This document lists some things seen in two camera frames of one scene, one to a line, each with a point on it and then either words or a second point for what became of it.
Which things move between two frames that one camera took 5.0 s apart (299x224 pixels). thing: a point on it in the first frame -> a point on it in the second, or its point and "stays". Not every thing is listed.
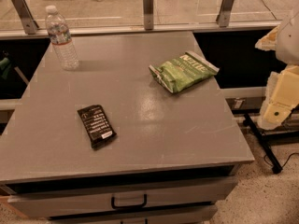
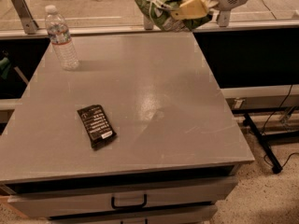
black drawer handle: (145, 203) stays
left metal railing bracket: (29, 23) stays
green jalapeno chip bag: (184, 72) -> (159, 6)
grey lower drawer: (203, 215) stays
